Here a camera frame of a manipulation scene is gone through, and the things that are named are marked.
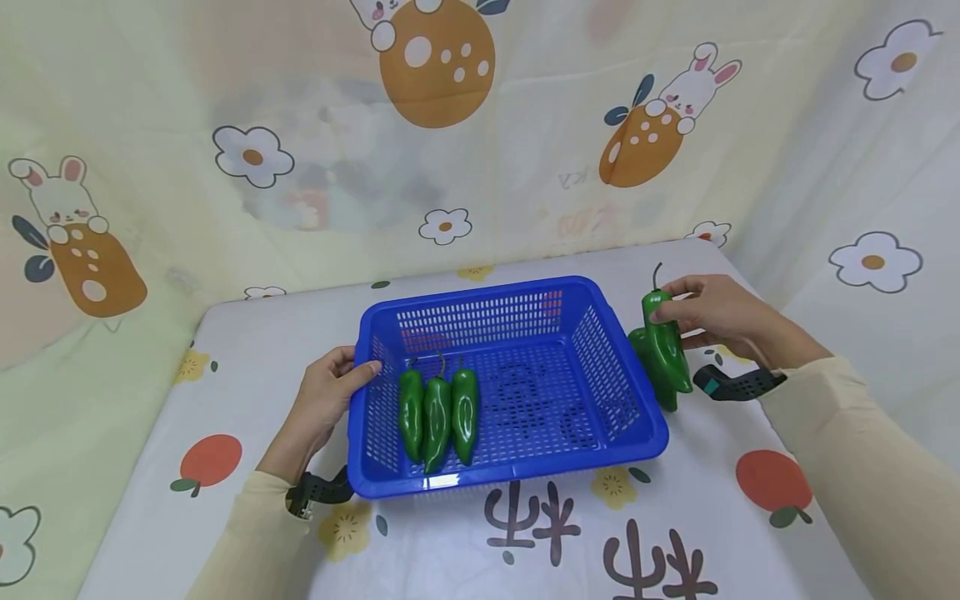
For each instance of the person's left hand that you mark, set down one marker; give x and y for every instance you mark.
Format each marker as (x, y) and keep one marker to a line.
(319, 408)

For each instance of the person's right hand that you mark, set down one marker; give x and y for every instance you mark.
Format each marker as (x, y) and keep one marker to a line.
(739, 321)

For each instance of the person's left thumb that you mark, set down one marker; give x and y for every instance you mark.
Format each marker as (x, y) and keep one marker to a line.
(362, 374)

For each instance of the person's right thumb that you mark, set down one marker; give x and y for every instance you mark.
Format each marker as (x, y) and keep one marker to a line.
(673, 312)

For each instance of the person's right fingers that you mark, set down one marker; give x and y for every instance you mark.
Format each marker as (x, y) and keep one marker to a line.
(697, 338)

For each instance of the person's left fingers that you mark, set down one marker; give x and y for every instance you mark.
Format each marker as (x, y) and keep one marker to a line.
(341, 357)

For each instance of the person's right index finger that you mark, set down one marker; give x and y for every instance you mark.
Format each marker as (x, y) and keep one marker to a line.
(686, 285)

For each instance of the green pepper with curved stem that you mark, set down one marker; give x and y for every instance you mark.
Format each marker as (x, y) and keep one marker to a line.
(669, 354)

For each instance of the blue plastic mesh basket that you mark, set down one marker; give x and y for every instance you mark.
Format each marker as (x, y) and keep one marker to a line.
(547, 392)

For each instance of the person's left forearm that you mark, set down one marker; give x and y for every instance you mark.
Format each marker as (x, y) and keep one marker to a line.
(247, 542)

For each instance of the person's right forearm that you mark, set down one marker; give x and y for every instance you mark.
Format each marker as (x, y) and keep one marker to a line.
(870, 475)

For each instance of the small green pepper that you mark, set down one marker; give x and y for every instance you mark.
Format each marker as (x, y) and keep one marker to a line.
(410, 412)

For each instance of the black wrist band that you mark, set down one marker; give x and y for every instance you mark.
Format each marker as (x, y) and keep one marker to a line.
(739, 384)
(322, 490)

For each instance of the long green pepper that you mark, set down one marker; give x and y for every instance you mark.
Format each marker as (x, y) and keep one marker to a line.
(436, 421)

